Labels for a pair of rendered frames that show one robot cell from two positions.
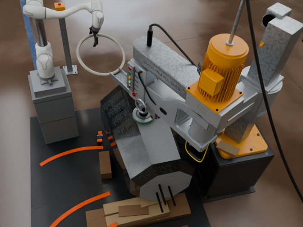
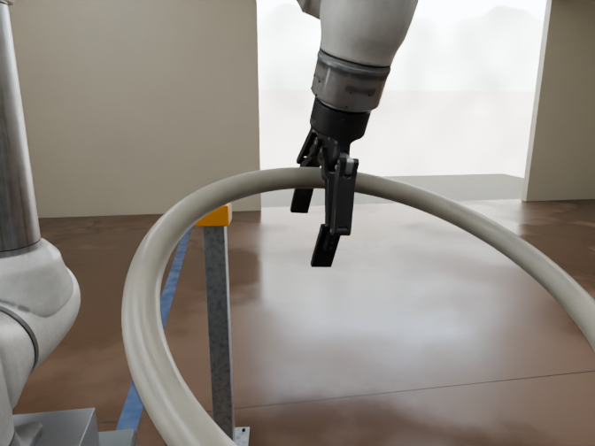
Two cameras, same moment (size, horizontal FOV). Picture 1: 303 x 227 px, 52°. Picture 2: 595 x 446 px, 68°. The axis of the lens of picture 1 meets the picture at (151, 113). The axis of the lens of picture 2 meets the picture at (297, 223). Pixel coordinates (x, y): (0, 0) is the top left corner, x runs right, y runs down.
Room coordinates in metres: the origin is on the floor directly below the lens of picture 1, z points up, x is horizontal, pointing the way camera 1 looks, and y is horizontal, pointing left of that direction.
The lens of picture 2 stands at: (2.01, 0.52, 1.40)
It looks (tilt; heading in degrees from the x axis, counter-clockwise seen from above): 14 degrees down; 17
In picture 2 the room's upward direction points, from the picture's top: straight up
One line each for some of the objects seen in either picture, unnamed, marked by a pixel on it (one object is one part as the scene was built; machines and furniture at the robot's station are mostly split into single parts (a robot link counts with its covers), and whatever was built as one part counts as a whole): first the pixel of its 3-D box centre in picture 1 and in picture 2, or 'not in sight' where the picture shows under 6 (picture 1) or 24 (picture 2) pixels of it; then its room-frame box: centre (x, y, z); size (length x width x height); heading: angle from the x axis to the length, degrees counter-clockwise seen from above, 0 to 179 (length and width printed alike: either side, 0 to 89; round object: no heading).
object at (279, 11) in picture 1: (275, 17); not in sight; (2.12, -0.83, 2.00); 0.20 x 0.18 x 0.15; 109
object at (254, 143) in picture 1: (236, 133); not in sight; (1.98, -0.87, 0.76); 0.49 x 0.49 x 0.05; 19
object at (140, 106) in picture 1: (144, 104); not in sight; (1.80, 0.07, 1.24); 0.15 x 0.10 x 0.15; 47
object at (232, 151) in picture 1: (227, 147); not in sight; (1.76, -0.76, 0.80); 0.20 x 0.10 x 0.05; 59
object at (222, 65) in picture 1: (219, 71); not in sight; (1.51, -0.39, 1.95); 0.31 x 0.28 x 0.40; 137
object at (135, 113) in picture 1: (143, 113); not in sight; (1.97, 0.08, 0.92); 0.21 x 0.21 x 0.01
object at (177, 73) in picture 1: (179, 76); not in sight; (1.73, -0.18, 1.66); 0.96 x 0.25 x 0.17; 47
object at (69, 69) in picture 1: (65, 40); (220, 332); (3.47, 1.29, 0.54); 0.20 x 0.20 x 1.09; 19
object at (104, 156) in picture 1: (105, 165); not in sight; (1.87, 0.46, 0.07); 0.30 x 0.12 x 0.12; 16
